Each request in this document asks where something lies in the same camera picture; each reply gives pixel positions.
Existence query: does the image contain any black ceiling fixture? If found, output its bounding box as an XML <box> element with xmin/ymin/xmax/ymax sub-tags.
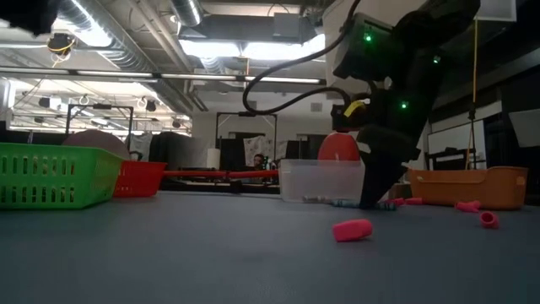
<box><xmin>46</xmin><ymin>32</ymin><xmax>77</xmax><ymax>56</ymax></box>

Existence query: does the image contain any red plastic basket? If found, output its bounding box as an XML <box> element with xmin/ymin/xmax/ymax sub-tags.
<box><xmin>113</xmin><ymin>160</ymin><xmax>168</xmax><ymax>198</ymax></box>

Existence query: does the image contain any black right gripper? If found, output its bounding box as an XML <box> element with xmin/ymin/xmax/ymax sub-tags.
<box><xmin>357</xmin><ymin>88</ymin><xmax>425</xmax><ymax>210</ymax></box>

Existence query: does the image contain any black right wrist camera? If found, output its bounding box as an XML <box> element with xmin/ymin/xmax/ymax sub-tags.
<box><xmin>331</xmin><ymin>97</ymin><xmax>370</xmax><ymax>133</ymax></box>

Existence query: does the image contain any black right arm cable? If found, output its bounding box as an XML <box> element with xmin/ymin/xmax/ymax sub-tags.
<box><xmin>242</xmin><ymin>0</ymin><xmax>364</xmax><ymax>116</ymax></box>

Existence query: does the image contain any green plastic basket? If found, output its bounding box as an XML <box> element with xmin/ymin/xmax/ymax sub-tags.
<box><xmin>0</xmin><ymin>142</ymin><xmax>126</xmax><ymax>211</ymax></box>

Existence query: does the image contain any long tube light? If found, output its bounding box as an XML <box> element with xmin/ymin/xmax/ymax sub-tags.
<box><xmin>0</xmin><ymin>67</ymin><xmax>321</xmax><ymax>84</ymax></box>

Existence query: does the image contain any yellow pole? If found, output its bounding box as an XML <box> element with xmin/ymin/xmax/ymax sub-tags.
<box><xmin>466</xmin><ymin>19</ymin><xmax>480</xmax><ymax>170</ymax></box>

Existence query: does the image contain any orange plastic basket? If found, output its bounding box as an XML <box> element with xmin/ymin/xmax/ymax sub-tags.
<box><xmin>408</xmin><ymin>166</ymin><xmax>529</xmax><ymax>211</ymax></box>

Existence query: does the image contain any clear plastic container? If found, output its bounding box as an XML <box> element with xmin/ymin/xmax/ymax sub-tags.
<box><xmin>278</xmin><ymin>159</ymin><xmax>393</xmax><ymax>203</ymax></box>

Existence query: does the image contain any silver air duct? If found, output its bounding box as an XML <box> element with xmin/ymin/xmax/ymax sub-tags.
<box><xmin>170</xmin><ymin>0</ymin><xmax>203</xmax><ymax>27</ymax></box>

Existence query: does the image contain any black metal frame rig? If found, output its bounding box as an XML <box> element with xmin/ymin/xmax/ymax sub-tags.
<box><xmin>65</xmin><ymin>103</ymin><xmax>134</xmax><ymax>147</ymax></box>
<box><xmin>215</xmin><ymin>111</ymin><xmax>278</xmax><ymax>170</ymax></box>

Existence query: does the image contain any ceiling light panel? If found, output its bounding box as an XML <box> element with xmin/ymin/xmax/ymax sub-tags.
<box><xmin>179</xmin><ymin>33</ymin><xmax>326</xmax><ymax>61</ymax></box>

